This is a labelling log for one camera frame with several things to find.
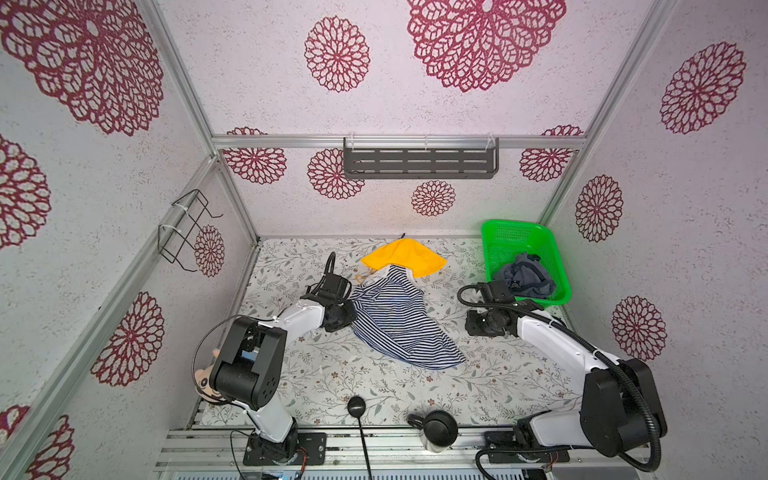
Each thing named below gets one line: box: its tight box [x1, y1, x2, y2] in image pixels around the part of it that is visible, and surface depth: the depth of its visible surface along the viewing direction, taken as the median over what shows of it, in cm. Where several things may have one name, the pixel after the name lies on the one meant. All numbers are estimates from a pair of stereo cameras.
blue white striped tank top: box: [350, 265, 466, 368], surface depth 97 cm
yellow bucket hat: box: [360, 238, 447, 278], surface depth 115 cm
